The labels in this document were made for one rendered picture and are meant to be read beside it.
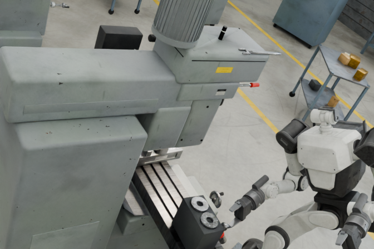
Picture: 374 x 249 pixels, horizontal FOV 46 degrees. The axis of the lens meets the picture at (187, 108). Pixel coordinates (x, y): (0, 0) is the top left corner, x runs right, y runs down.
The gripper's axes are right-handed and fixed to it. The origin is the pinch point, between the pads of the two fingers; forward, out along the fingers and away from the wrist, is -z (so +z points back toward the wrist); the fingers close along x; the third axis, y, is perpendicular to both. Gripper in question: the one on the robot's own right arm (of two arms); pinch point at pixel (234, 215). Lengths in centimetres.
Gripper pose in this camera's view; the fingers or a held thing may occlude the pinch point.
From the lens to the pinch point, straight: 215.4
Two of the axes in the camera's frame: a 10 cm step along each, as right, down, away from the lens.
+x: -0.3, -8.2, -5.7
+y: 7.0, 3.9, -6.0
